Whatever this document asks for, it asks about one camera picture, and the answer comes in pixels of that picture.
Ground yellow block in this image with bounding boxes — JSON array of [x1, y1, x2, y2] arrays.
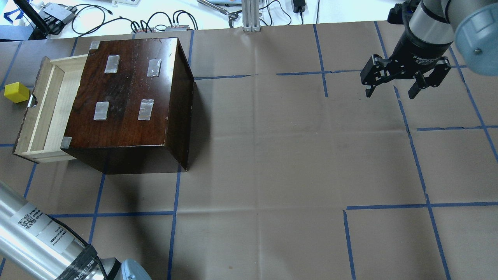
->
[[4, 82, 30, 103]]

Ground aluminium frame post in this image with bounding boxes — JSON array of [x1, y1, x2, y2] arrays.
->
[[241, 0, 260, 32]]

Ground brown paper table cover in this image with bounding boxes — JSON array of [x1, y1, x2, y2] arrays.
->
[[0, 21, 498, 280]]

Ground dark wooden drawer cabinet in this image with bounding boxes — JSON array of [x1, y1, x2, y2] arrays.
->
[[61, 37, 195, 174]]

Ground light wooden drawer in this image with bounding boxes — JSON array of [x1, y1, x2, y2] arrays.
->
[[12, 54, 87, 163]]

